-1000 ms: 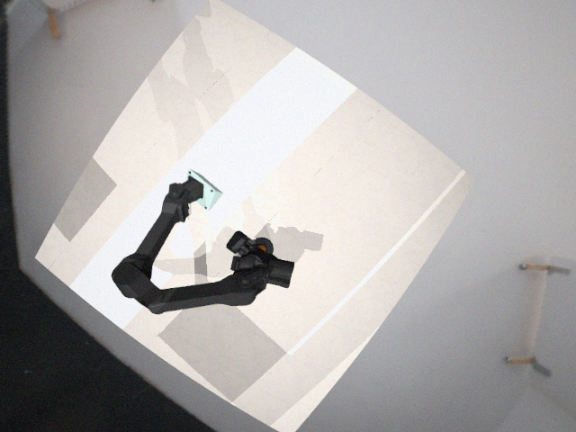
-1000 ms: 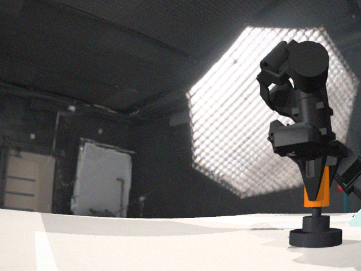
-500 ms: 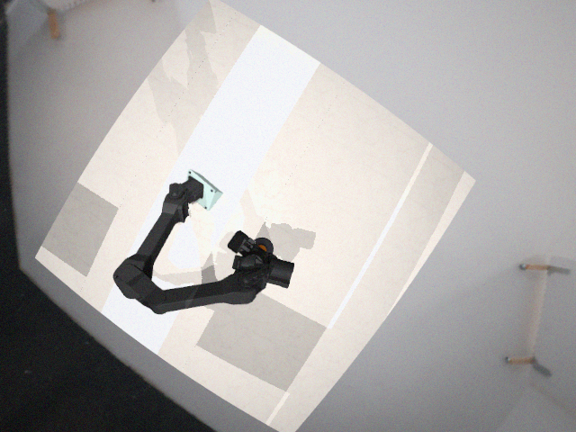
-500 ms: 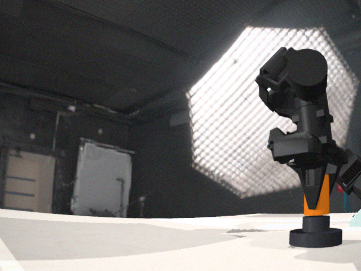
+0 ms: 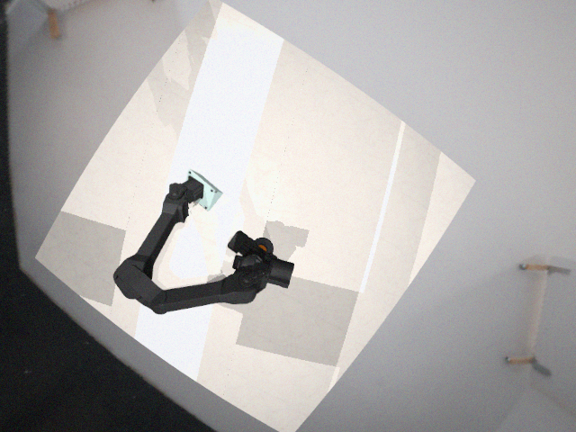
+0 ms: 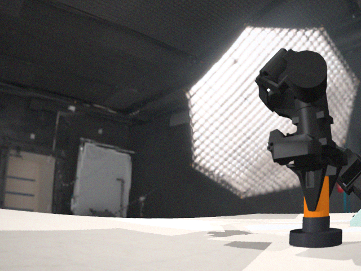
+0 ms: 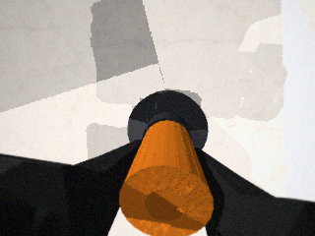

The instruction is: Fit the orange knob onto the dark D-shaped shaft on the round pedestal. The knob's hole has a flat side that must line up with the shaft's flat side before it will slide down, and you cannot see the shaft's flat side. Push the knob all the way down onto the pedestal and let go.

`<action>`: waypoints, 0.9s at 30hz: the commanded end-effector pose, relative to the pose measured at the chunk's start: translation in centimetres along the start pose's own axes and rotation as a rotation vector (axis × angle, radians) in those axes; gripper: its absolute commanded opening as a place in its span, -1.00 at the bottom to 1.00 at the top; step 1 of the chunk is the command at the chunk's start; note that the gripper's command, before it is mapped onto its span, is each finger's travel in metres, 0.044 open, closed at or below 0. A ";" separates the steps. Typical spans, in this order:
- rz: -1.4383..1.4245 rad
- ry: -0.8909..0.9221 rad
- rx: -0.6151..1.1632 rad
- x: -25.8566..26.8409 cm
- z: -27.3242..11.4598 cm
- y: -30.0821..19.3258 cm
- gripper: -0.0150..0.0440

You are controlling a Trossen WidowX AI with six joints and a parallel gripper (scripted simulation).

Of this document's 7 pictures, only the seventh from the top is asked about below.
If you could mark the orange cylinder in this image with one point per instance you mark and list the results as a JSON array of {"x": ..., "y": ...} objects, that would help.
[{"x": 165, "y": 192}]

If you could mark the black stepped round pedestal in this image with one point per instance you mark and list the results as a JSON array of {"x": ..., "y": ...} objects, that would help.
[{"x": 169, "y": 105}]

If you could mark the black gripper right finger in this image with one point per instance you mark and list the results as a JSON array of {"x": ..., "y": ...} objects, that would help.
[{"x": 243, "y": 209}]

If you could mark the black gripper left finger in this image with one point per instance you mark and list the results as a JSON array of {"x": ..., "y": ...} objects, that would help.
[{"x": 84, "y": 196}]

